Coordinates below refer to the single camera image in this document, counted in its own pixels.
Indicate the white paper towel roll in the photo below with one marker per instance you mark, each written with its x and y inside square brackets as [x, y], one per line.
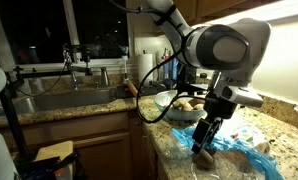
[145, 68]

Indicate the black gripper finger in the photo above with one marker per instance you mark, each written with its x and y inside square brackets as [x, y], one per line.
[202, 133]
[217, 125]

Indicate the black dish tray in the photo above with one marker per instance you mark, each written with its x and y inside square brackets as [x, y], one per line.
[152, 90]

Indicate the wooden wall cabinet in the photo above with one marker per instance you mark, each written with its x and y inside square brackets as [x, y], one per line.
[215, 6]

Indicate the white rounded robot base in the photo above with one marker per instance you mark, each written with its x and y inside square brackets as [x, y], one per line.
[0, 160]

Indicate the blue plastic bottle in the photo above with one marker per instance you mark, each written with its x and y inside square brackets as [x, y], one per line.
[174, 70]

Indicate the white grey Franka robot arm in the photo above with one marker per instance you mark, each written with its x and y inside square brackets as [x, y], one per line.
[229, 50]

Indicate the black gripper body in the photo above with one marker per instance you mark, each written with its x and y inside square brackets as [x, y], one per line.
[219, 108]

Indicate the greenish brown potato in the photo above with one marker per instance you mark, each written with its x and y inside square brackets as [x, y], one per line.
[177, 103]

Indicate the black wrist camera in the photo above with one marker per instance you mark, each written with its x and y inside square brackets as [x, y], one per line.
[194, 89]

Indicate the blue plastic potato bag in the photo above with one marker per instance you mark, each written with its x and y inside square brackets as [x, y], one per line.
[242, 146]

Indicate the black tripod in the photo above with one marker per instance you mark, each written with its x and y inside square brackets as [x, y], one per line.
[14, 123]

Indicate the clear glass bowl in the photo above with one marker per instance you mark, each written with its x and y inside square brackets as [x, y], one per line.
[175, 115]

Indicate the metal soap dispenser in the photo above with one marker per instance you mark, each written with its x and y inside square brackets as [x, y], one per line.
[104, 77]

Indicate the metal faucet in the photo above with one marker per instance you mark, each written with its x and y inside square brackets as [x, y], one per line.
[74, 76]

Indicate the small jar black lid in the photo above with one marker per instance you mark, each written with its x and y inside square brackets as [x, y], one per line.
[203, 76]

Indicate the cardboard box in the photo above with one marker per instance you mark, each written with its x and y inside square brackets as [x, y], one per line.
[52, 153]

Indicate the stainless steel sink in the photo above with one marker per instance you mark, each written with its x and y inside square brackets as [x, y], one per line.
[62, 100]

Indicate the white dish brush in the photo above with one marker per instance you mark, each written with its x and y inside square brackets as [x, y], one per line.
[124, 66]

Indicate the white framed window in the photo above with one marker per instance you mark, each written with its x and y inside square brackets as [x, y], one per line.
[35, 33]

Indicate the under cabinet light strip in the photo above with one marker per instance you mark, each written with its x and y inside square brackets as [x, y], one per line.
[282, 10]

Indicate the wooden base cabinet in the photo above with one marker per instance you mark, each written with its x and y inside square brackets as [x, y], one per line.
[102, 146]

